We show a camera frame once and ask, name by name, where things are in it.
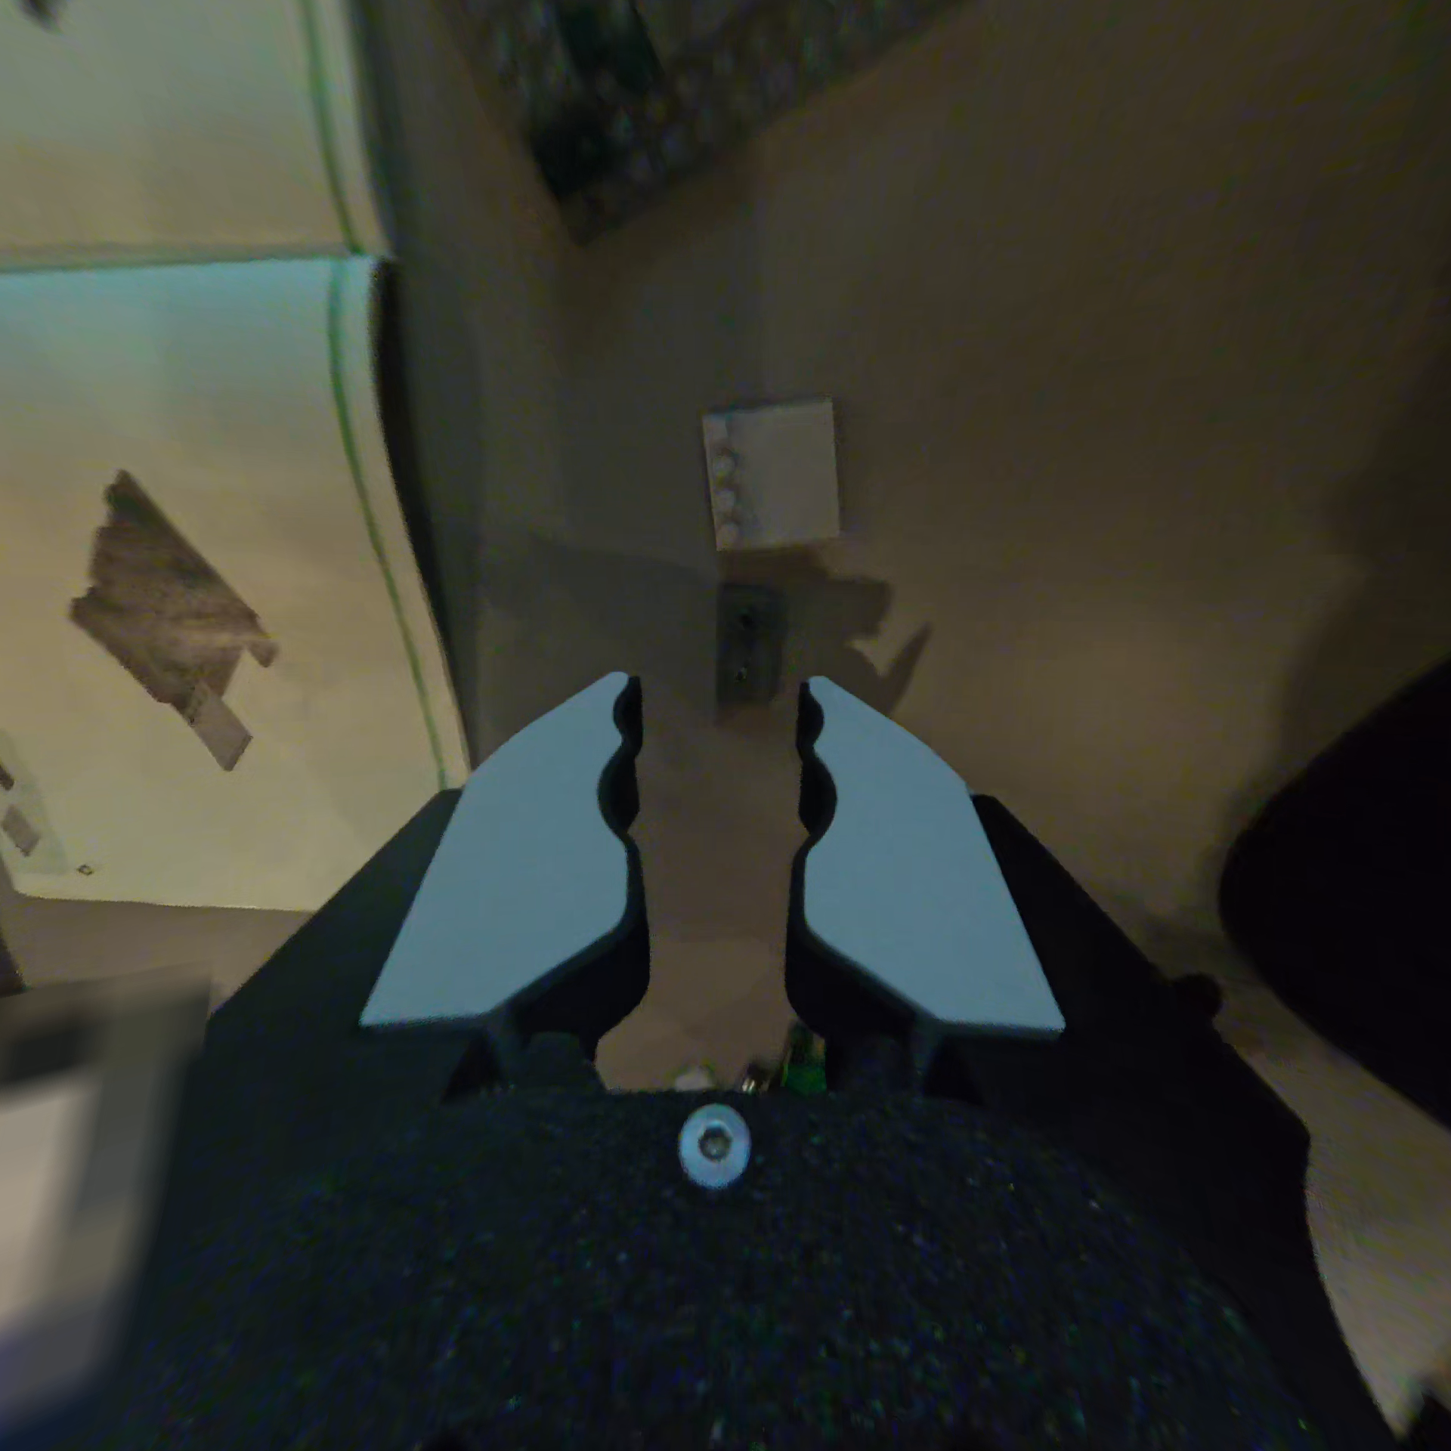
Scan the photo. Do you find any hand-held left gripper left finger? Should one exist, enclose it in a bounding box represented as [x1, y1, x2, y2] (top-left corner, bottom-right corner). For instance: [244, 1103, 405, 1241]
[362, 673, 652, 1032]

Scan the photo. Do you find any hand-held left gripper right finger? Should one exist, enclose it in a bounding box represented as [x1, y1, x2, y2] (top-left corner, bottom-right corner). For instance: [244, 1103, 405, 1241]
[787, 678, 1068, 1042]

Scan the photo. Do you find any grey smooth two-hole tile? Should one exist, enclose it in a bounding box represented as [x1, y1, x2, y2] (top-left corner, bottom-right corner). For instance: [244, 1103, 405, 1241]
[718, 581, 787, 707]

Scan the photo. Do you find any light grey square plate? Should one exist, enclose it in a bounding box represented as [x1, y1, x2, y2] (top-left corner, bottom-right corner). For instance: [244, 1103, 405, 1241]
[702, 398, 844, 554]

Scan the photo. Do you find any white instruction booklet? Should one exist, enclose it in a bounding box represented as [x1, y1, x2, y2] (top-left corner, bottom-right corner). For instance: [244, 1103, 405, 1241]
[0, 0, 472, 918]

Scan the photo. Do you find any grey studded building baseplate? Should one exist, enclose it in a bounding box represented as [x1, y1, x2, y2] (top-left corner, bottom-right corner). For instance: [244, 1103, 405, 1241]
[488, 0, 966, 246]

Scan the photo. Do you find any crumpled white paper bag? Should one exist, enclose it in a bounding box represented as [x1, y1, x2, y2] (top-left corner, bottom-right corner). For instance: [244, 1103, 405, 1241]
[0, 980, 211, 1362]

